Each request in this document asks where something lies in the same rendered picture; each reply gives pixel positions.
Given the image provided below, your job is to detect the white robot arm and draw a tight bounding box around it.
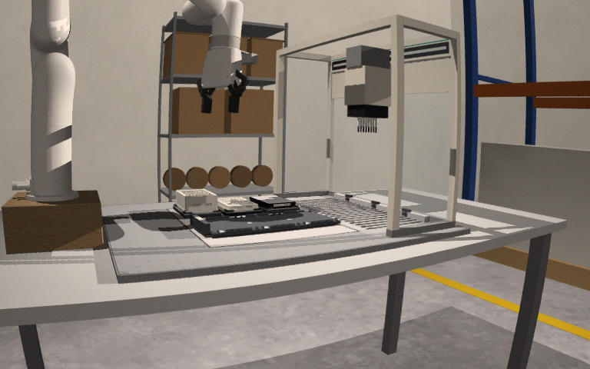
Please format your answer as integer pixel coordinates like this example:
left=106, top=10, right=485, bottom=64
left=12, top=0, right=244, bottom=201

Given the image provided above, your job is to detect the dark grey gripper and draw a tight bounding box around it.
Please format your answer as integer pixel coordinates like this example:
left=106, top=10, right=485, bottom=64
left=197, top=46, right=250, bottom=114

